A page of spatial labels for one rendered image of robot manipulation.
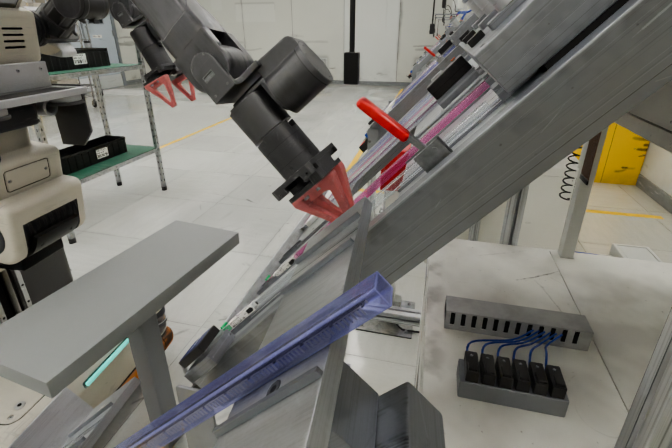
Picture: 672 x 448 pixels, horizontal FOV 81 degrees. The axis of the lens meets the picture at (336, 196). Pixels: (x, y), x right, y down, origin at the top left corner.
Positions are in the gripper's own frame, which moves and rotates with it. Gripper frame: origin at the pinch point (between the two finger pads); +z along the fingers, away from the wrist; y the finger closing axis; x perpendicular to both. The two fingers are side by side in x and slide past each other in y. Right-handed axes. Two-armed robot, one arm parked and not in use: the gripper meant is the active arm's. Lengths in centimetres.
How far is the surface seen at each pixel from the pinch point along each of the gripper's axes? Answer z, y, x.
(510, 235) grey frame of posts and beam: 42, 63, -4
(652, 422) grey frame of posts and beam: 29.3, -12.1, -15.8
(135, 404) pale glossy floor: 14, 33, 123
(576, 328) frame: 46, 24, -9
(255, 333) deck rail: 2.7, -9.6, 15.3
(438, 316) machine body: 32.6, 26.0, 11.7
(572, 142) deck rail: 3.7, -9.6, -24.5
